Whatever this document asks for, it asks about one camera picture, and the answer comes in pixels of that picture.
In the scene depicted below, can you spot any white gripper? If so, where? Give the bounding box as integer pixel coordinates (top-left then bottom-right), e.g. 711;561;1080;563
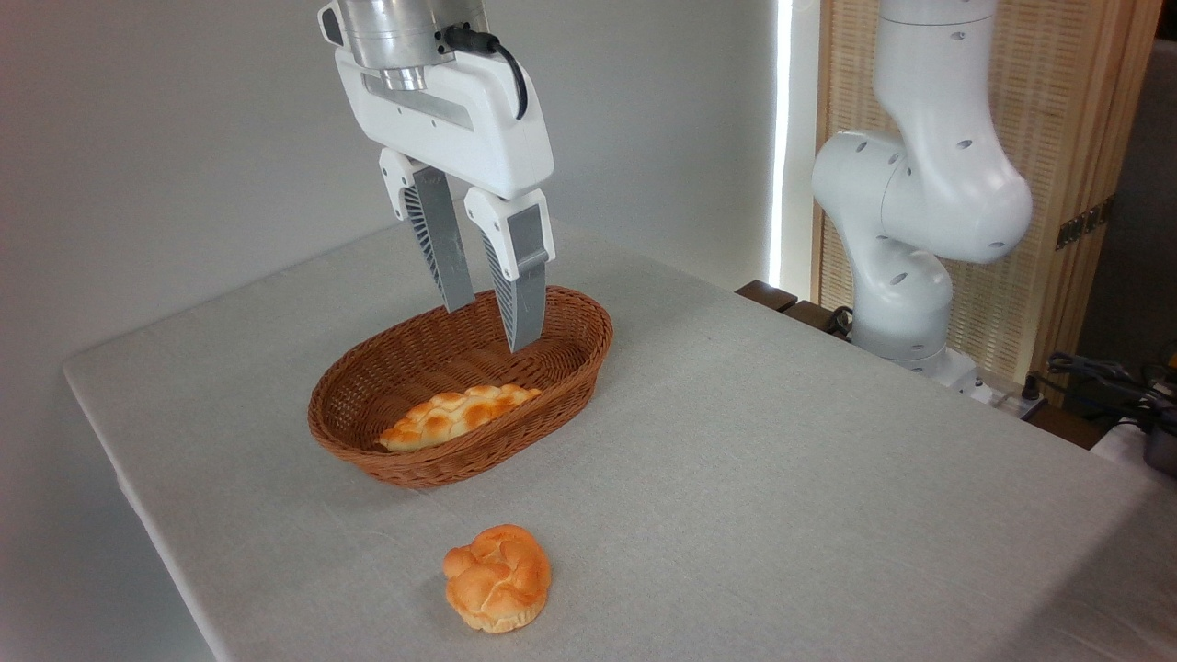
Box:
333;46;557;354

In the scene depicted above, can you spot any long braided bread loaf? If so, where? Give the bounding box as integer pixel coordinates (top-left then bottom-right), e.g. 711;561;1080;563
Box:
379;383;543;453

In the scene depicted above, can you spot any round knotted bread roll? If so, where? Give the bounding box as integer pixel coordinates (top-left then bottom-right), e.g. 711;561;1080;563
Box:
442;524;554;634

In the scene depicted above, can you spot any brown wicker oval basket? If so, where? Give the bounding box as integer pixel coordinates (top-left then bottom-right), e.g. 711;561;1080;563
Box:
307;285;614;489

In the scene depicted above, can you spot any dark brown wooden furniture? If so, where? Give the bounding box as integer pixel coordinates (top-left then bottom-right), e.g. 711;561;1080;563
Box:
736;280;854;343

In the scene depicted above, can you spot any grey linen tablecloth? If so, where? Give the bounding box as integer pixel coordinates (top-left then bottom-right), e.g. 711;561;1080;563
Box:
63;216;1177;662

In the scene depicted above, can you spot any white power strip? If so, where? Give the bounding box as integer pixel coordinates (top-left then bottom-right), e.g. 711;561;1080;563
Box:
973;377;1048;422

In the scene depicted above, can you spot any brass screen hinge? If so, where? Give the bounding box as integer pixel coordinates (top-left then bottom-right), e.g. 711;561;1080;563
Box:
1055;195;1116;251

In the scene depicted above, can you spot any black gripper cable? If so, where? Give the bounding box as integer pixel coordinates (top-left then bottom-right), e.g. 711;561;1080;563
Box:
445;25;531;121

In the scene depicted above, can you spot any black cable bundle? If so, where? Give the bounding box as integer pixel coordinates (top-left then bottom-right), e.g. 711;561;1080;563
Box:
1046;351;1177;435

